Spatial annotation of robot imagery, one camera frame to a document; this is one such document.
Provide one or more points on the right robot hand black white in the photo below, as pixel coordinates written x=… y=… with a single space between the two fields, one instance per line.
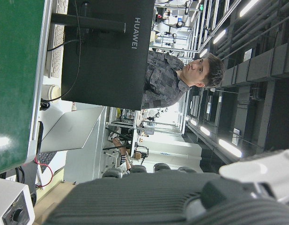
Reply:
x=135 y=199

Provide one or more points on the seated background person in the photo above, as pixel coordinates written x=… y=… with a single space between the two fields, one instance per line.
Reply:
x=123 y=154

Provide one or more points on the silver laptop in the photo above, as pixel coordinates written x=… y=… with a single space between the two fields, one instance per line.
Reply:
x=71 y=131

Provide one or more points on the ceiling light strip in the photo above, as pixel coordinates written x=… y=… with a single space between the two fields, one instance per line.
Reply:
x=229 y=147
x=249 y=7
x=219 y=36
x=205 y=130
x=203 y=52

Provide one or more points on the person in grey patterned shirt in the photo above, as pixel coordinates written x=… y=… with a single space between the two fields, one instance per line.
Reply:
x=163 y=79

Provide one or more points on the white conveyor speed controller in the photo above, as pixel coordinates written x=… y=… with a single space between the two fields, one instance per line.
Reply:
x=8 y=194

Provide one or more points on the black computer monitor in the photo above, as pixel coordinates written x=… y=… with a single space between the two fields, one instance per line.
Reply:
x=106 y=70

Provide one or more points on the white paper cup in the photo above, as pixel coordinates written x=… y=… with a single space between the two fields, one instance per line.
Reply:
x=51 y=92

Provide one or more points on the white keyboard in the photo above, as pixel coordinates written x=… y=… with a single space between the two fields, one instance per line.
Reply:
x=55 y=58

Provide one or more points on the green conveyor belt aluminium frame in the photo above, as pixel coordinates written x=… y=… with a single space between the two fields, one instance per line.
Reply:
x=13 y=70

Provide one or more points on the black ventilation duct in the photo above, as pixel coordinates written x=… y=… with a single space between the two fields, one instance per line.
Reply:
x=259 y=65

